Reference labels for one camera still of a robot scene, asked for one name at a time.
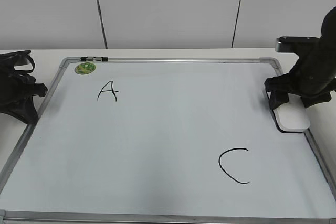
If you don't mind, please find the white board with grey frame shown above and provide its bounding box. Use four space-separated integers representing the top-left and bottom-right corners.
1 57 335 223

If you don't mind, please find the round green magnet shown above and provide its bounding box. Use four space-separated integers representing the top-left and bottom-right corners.
75 62 96 75

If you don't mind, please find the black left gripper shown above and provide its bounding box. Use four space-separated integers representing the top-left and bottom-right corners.
1 50 48 124

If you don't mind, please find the white rectangular board eraser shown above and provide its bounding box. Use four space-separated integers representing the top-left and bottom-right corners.
263 90 311 133

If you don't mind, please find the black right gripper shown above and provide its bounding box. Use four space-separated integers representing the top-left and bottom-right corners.
265 8 335 109

